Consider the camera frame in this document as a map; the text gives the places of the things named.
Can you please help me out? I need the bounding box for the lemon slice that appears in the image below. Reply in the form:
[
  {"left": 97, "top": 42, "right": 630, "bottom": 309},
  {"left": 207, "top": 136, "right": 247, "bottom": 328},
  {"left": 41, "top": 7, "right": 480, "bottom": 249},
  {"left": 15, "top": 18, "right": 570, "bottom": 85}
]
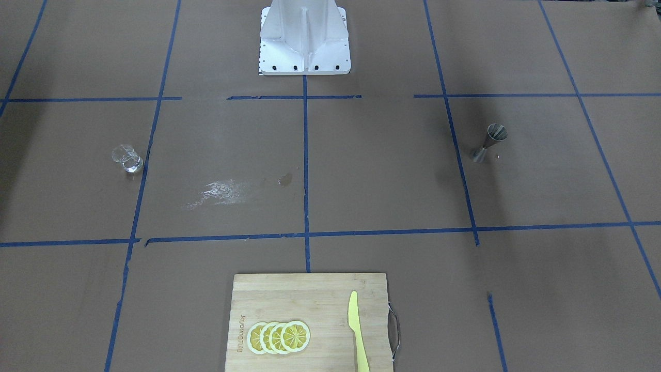
[
  {"left": 267, "top": 323, "right": 290, "bottom": 354},
  {"left": 247, "top": 322, "right": 267, "bottom": 355},
  {"left": 280, "top": 320, "right": 311, "bottom": 352},
  {"left": 259, "top": 322, "right": 279, "bottom": 354}
]

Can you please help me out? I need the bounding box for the clear glass measuring cup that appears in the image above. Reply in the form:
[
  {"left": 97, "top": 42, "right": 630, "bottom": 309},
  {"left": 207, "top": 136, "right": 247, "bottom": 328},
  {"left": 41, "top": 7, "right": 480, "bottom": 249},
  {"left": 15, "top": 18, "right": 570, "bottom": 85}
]
[{"left": 111, "top": 144, "right": 144, "bottom": 174}]

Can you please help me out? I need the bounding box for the bamboo cutting board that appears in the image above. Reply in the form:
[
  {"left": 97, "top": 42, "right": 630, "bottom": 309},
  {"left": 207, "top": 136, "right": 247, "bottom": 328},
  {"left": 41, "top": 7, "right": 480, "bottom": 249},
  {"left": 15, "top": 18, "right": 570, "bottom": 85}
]
[{"left": 224, "top": 273, "right": 394, "bottom": 371}]

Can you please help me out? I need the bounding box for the steel double jigger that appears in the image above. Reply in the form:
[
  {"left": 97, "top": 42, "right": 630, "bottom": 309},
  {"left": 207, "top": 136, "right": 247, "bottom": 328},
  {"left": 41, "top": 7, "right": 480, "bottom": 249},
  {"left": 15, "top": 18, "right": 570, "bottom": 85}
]
[{"left": 470, "top": 123, "right": 508, "bottom": 163}]

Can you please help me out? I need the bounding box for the yellow plastic knife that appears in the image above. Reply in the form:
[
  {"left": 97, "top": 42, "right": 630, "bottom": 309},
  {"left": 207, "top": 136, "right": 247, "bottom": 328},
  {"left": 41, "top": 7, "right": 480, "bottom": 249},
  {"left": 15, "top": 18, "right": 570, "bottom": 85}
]
[{"left": 348, "top": 290, "right": 370, "bottom": 371}]

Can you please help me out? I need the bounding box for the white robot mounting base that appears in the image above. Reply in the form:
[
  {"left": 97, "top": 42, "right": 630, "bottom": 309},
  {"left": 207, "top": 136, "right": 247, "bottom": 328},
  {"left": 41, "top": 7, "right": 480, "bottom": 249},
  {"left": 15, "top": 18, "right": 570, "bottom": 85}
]
[{"left": 258, "top": 1, "right": 352, "bottom": 76}]

